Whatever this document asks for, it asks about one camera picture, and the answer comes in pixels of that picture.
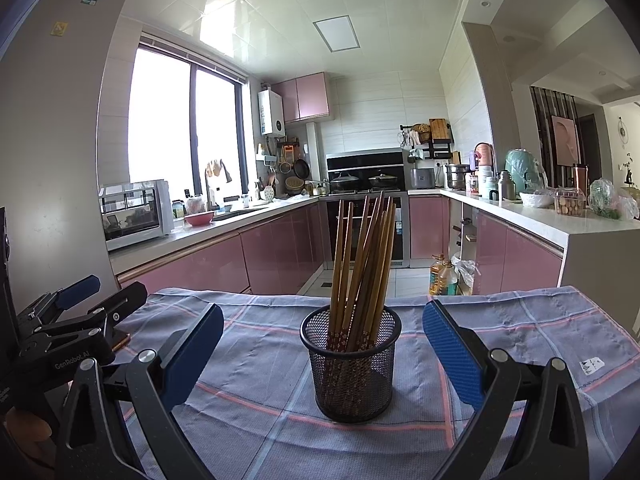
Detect white water heater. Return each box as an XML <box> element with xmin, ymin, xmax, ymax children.
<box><xmin>258</xmin><ymin>88</ymin><xmax>286</xmax><ymax>137</ymax></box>

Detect person's left hand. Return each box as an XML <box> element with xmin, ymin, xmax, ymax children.
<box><xmin>0</xmin><ymin>407</ymin><xmax>53</xmax><ymax>468</ymax></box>

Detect blue plaid tablecloth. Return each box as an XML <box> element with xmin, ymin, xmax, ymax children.
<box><xmin>117</xmin><ymin>285</ymin><xmax>640</xmax><ymax>480</ymax></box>

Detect black lidded wok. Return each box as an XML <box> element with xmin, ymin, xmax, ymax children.
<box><xmin>368</xmin><ymin>173</ymin><xmax>401</xmax><ymax>192</ymax></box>
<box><xmin>329</xmin><ymin>171</ymin><xmax>362</xmax><ymax>193</ymax></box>

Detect plastic bag of greens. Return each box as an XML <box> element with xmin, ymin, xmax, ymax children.
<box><xmin>587</xmin><ymin>178</ymin><xmax>640</xmax><ymax>221</ymax></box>

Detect pink base cabinets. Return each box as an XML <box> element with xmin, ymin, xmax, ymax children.
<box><xmin>110</xmin><ymin>195</ymin><xmax>328</xmax><ymax>296</ymax></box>
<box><xmin>407</xmin><ymin>189</ymin><xmax>573</xmax><ymax>295</ymax></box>

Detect clear plastic food container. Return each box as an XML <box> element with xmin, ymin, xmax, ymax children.
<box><xmin>553</xmin><ymin>187</ymin><xmax>586</xmax><ymax>217</ymax></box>

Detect black range hood stove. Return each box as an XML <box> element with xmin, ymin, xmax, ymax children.
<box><xmin>326</xmin><ymin>148</ymin><xmax>407</xmax><ymax>195</ymax></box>

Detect green countertop appliance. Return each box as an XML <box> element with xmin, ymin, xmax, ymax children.
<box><xmin>504</xmin><ymin>148</ymin><xmax>546</xmax><ymax>193</ymax></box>

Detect white microwave oven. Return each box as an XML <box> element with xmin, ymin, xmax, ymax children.
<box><xmin>98</xmin><ymin>179</ymin><xmax>175</xmax><ymax>252</ymax></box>

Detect kitchen window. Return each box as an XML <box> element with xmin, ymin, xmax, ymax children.
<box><xmin>127</xmin><ymin>35</ymin><xmax>249</xmax><ymax>211</ymax></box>

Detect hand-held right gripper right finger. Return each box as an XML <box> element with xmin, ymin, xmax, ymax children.
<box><xmin>422</xmin><ymin>299</ymin><xmax>591</xmax><ymax>480</ymax></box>

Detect grey refrigerator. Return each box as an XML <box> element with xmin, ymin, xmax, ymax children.
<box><xmin>0</xmin><ymin>0</ymin><xmax>131</xmax><ymax>321</ymax></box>

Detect white plastic bag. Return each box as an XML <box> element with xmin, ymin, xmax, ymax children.
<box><xmin>452</xmin><ymin>252</ymin><xmax>481</xmax><ymax>296</ymax></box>

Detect black mesh utensil holder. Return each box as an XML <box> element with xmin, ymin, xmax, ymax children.
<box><xmin>300</xmin><ymin>305</ymin><xmax>402</xmax><ymax>423</ymax></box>

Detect ceiling light panel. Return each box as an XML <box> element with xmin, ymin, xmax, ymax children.
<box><xmin>313</xmin><ymin>15</ymin><xmax>362</xmax><ymax>52</ymax></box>

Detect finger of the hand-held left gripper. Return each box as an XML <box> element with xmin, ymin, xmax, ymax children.
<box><xmin>27</xmin><ymin>281</ymin><xmax>149</xmax><ymax>341</ymax></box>
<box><xmin>16</xmin><ymin>274</ymin><xmax>102</xmax><ymax>331</ymax></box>

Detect steel stock pot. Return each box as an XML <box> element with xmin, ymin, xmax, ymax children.
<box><xmin>445</xmin><ymin>163</ymin><xmax>471</xmax><ymax>191</ymax></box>

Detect bunch of wooden chopsticks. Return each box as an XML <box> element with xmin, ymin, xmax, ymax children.
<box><xmin>327</xmin><ymin>191</ymin><xmax>397</xmax><ymax>356</ymax></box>

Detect black built-in oven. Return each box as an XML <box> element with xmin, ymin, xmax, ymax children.
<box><xmin>325</xmin><ymin>195</ymin><xmax>411</xmax><ymax>268</ymax></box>

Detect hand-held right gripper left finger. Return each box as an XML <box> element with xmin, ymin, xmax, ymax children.
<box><xmin>55</xmin><ymin>302</ymin><xmax>225</xmax><ymax>480</ymax></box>

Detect pink wall cabinets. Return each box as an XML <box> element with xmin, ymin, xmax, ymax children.
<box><xmin>272</xmin><ymin>72</ymin><xmax>332</xmax><ymax>123</ymax></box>

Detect framed wall art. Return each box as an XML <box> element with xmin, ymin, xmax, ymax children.
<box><xmin>551</xmin><ymin>115</ymin><xmax>581</xmax><ymax>166</ymax></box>

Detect wall rack with cutting boards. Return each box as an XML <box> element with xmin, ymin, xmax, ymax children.
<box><xmin>399</xmin><ymin>118</ymin><xmax>453</xmax><ymax>161</ymax></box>

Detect sink faucet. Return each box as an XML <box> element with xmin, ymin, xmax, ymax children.
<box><xmin>205</xmin><ymin>160</ymin><xmax>231</xmax><ymax>211</ymax></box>

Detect white bowl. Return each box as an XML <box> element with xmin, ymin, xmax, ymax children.
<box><xmin>519</xmin><ymin>191</ymin><xmax>555</xmax><ymax>209</ymax></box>

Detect steel thermos bottle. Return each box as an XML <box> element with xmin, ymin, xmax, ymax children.
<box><xmin>496</xmin><ymin>170</ymin><xmax>516</xmax><ymax>202</ymax></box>

